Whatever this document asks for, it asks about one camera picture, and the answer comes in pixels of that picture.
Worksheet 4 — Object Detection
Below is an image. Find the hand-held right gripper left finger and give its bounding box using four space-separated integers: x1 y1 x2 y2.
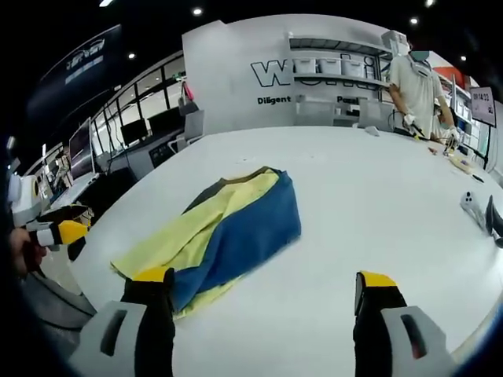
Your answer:
66 266 177 377

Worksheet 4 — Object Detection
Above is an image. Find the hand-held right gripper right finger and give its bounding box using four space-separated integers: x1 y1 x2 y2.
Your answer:
351 269 460 377

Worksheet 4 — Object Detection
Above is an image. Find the blue and yellow garment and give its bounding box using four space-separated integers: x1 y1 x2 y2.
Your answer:
109 166 303 321

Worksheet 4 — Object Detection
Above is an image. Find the person's left hand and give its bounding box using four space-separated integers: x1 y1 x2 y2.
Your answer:
8 226 45 280

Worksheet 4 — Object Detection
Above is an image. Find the silver framed monitor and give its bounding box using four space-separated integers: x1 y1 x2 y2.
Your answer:
68 117 96 180

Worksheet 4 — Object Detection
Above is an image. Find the grey chair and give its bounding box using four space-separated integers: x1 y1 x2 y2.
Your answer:
21 270 98 331

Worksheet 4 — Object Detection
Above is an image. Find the black monitor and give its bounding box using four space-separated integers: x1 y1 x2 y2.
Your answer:
148 107 182 135
119 119 149 147

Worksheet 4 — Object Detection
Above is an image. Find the dark folded object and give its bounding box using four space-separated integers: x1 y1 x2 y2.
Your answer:
484 194 503 249

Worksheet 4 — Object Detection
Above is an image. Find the small white device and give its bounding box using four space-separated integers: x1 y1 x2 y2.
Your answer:
459 190 479 212

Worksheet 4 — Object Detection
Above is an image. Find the pink hanging bag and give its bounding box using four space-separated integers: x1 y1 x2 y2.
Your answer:
178 77 197 115

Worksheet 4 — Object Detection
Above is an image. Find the wooden board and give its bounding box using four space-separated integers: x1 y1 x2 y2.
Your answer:
450 155 477 173

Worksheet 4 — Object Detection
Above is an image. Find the white shelf unit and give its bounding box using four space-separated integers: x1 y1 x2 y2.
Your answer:
288 31 395 127

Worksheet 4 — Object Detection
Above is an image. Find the translucent storage bin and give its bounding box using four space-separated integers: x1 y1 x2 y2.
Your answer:
340 60 365 79
318 58 342 75
294 57 320 75

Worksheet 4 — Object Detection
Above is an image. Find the white lettered wall panel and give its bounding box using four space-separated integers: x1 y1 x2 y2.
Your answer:
181 20 390 138

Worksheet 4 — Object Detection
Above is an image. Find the wall screen with timer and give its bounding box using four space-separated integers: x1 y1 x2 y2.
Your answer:
470 86 497 127

